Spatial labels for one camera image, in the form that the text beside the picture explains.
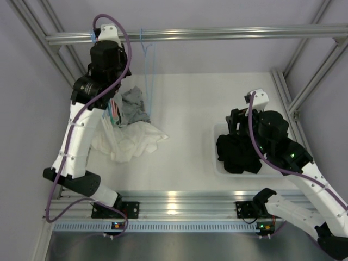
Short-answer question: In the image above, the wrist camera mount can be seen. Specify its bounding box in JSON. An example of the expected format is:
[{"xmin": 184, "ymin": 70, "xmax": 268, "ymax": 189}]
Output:
[
  {"xmin": 244, "ymin": 89, "xmax": 269, "ymax": 112},
  {"xmin": 94, "ymin": 23, "xmax": 121, "ymax": 46}
]

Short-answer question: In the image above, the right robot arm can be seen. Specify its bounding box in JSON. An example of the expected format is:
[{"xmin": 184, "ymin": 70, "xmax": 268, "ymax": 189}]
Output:
[{"xmin": 216, "ymin": 109, "xmax": 347, "ymax": 260}]

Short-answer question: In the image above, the grey garment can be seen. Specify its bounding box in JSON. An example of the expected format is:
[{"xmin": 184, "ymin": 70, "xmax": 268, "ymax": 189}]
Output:
[{"xmin": 114, "ymin": 86, "xmax": 151, "ymax": 127}]

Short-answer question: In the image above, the right aluminium frame post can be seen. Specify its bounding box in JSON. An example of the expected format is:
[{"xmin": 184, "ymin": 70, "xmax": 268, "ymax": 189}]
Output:
[{"xmin": 270, "ymin": 0, "xmax": 348, "ymax": 120}]

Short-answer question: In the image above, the bundle of coloured hangers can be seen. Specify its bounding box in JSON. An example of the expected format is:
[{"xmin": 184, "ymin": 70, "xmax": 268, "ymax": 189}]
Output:
[{"xmin": 89, "ymin": 31, "xmax": 122, "ymax": 126}]

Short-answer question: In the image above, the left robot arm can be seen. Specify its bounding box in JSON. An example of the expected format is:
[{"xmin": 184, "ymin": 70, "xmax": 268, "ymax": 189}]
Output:
[{"xmin": 43, "ymin": 40, "xmax": 131, "ymax": 218}]

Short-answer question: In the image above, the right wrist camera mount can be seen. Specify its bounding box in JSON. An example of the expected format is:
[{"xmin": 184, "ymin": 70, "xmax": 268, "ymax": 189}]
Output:
[{"xmin": 244, "ymin": 89, "xmax": 269, "ymax": 112}]

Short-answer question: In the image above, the aluminium frame post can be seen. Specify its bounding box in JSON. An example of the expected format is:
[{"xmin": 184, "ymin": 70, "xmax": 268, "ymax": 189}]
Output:
[
  {"xmin": 270, "ymin": 0, "xmax": 348, "ymax": 120},
  {"xmin": 7, "ymin": 1, "xmax": 86, "ymax": 86}
]

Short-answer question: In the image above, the aluminium hanging rail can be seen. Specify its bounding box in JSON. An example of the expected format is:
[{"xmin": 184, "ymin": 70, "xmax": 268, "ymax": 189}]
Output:
[{"xmin": 45, "ymin": 23, "xmax": 348, "ymax": 46}]

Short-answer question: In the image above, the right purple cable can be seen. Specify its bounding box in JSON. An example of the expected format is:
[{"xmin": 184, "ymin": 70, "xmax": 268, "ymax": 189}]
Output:
[{"xmin": 247, "ymin": 91, "xmax": 348, "ymax": 237}]

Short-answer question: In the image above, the light blue wire hanger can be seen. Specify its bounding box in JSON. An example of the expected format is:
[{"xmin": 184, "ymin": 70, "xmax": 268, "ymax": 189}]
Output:
[{"xmin": 139, "ymin": 28, "xmax": 156, "ymax": 117}]

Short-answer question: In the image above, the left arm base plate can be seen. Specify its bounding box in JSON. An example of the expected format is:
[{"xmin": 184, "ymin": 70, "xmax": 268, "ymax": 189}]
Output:
[{"xmin": 91, "ymin": 201, "xmax": 140, "ymax": 219}]

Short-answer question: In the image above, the white plastic basket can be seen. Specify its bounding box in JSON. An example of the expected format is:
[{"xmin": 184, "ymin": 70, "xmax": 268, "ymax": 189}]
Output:
[{"xmin": 212, "ymin": 122, "xmax": 282, "ymax": 179}]

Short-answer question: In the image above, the purple cable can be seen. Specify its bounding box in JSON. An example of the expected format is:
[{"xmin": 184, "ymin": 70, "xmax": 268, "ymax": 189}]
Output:
[
  {"xmin": 247, "ymin": 91, "xmax": 348, "ymax": 237},
  {"xmin": 45, "ymin": 14, "xmax": 133, "ymax": 240}
]

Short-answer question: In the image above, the black tank top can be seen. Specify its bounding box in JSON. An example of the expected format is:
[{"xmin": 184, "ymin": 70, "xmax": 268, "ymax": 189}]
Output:
[{"xmin": 216, "ymin": 134, "xmax": 262, "ymax": 174}]

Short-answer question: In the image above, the left aluminium frame post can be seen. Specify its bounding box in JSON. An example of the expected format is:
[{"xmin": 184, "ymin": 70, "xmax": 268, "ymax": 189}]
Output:
[{"xmin": 7, "ymin": 1, "xmax": 86, "ymax": 86}]

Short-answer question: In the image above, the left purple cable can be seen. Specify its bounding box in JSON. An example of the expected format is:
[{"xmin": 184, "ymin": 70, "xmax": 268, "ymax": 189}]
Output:
[{"xmin": 45, "ymin": 14, "xmax": 133, "ymax": 240}]

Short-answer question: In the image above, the white garment pile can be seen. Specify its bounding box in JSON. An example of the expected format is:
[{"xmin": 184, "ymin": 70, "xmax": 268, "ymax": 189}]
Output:
[{"xmin": 91, "ymin": 106, "xmax": 169, "ymax": 163}]

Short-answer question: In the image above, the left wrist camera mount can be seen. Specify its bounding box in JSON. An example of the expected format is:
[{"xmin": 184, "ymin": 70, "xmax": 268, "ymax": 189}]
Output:
[{"xmin": 94, "ymin": 23, "xmax": 121, "ymax": 46}]

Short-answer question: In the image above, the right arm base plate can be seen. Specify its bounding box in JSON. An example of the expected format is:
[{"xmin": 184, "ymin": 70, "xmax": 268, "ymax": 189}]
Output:
[{"xmin": 235, "ymin": 201, "xmax": 270, "ymax": 219}]

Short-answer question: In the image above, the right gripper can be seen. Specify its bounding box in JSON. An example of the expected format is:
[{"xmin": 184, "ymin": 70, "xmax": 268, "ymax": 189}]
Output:
[{"xmin": 226, "ymin": 104, "xmax": 271, "ymax": 154}]

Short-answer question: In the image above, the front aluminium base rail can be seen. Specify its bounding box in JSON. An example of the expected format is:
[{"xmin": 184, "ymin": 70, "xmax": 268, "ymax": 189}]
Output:
[{"xmin": 49, "ymin": 189, "xmax": 317, "ymax": 221}]

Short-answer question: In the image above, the perforated cable duct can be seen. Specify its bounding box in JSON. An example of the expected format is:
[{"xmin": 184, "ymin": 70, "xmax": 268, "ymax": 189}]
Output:
[{"xmin": 53, "ymin": 221, "xmax": 272, "ymax": 233}]

